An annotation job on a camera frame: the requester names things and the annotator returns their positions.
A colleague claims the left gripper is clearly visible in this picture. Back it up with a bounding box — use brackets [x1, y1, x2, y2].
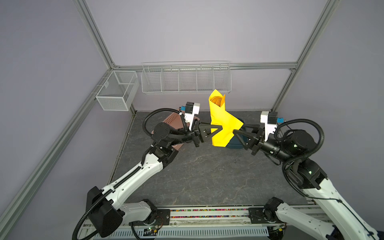
[168, 118, 222, 149]

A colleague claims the yellow paper napkin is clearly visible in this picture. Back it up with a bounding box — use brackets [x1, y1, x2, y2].
[209, 90, 244, 147]

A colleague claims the yellow plastic fork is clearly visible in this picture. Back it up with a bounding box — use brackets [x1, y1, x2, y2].
[211, 96, 225, 107]

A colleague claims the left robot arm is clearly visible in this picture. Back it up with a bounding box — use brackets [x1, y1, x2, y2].
[72, 107, 224, 240]

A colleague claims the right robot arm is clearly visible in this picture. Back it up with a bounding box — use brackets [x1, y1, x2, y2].
[233, 119, 384, 240]

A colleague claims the teal plastic tray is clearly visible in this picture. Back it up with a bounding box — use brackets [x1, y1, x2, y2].
[226, 134, 248, 149]

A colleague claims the pink plastic basket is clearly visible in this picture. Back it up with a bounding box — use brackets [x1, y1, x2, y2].
[161, 112, 188, 151]

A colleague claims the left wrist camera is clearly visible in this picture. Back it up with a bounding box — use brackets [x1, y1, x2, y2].
[181, 102, 201, 131]

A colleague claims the white wire wall rack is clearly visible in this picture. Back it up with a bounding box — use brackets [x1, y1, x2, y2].
[141, 61, 232, 94]

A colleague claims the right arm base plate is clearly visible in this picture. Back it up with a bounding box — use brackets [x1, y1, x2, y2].
[248, 208, 285, 225]

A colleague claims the white mesh wall box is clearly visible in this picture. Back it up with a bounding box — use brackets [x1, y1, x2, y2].
[96, 71, 140, 112]

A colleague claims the white vented cable duct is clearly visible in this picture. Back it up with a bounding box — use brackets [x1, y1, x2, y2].
[92, 226, 270, 240]

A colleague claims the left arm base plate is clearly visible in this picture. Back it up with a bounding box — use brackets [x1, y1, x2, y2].
[134, 209, 171, 226]

